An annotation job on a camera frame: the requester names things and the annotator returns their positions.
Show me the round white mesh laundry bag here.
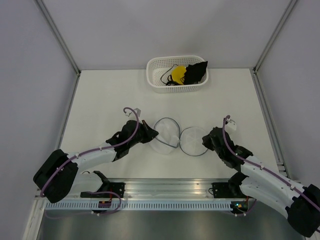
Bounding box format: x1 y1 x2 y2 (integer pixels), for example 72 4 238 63
149 117 208 157

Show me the yellow bra black trim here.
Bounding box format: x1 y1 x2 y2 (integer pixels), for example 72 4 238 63
160 64 187 86

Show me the black lace bra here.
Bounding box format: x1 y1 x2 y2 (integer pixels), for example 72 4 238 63
183 61 208 85

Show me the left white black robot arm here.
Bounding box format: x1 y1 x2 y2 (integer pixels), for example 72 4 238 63
33 120 159 203

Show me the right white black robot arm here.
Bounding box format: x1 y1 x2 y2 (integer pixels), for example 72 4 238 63
202 127 320 238

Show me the white perforated plastic basket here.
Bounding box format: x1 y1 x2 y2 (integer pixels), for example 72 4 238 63
146 55 209 94

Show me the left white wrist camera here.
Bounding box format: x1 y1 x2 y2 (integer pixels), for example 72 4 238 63
123 107 141 118

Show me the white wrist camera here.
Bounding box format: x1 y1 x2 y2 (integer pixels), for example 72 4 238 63
123 107 141 118
224 119 237 134

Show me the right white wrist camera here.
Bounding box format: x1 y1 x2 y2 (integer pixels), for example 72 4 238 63
224 119 237 134

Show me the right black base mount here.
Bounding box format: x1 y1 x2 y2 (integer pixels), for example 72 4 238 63
208 182 237 199

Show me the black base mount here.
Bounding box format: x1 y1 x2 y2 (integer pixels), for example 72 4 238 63
80 182 125 198
208 182 237 199

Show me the aluminium mounting rail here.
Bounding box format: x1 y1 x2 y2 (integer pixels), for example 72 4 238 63
34 177 307 201

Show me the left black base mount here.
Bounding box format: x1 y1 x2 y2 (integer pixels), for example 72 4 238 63
80 182 125 198

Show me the right aluminium frame post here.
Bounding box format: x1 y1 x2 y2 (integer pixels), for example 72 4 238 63
252 0 300 75

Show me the aluminium frame post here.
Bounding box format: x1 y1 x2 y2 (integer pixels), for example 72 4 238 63
34 0 81 77
252 0 300 75

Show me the white slotted cable duct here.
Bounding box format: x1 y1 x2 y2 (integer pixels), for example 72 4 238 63
45 200 232 211

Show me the left aluminium frame post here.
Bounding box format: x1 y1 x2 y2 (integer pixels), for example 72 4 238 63
34 0 81 77

